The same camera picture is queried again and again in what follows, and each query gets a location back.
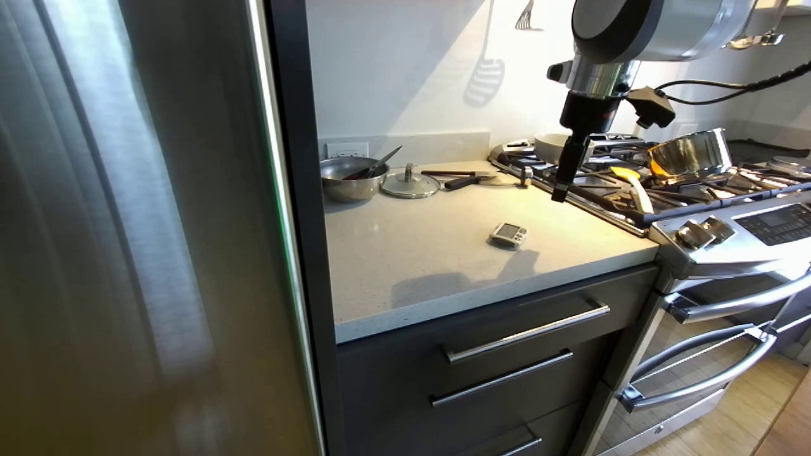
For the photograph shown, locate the small white gadget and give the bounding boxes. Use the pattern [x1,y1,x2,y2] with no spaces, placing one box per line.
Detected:
[490,224,527,248]

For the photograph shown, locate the stainless gas stove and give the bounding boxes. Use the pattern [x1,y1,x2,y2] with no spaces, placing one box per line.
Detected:
[486,135,811,456]

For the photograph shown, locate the grey drawer cabinet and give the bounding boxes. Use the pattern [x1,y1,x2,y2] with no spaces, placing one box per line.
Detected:
[338,266,657,456]

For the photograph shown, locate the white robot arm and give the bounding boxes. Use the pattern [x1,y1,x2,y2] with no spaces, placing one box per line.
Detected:
[548,0,756,202]

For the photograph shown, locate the steel mixing bowl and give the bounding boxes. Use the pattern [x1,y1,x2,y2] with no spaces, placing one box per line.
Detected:
[319,158,387,202]

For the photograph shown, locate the glass pot lid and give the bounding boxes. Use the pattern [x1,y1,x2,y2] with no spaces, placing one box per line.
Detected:
[380,166,438,200]

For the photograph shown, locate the hanging slotted spatula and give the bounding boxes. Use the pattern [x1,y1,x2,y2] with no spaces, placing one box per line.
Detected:
[463,0,504,107]

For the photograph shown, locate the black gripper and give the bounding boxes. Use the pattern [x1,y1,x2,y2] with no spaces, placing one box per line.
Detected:
[552,92,618,202]

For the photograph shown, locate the stainless steel refrigerator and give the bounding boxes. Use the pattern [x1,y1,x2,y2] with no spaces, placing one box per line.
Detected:
[0,0,324,456]

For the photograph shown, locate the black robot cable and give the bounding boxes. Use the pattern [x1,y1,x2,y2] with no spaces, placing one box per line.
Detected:
[626,59,811,133]

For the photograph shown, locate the yellow spatula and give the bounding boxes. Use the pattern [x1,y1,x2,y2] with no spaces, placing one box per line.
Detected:
[612,167,653,216]

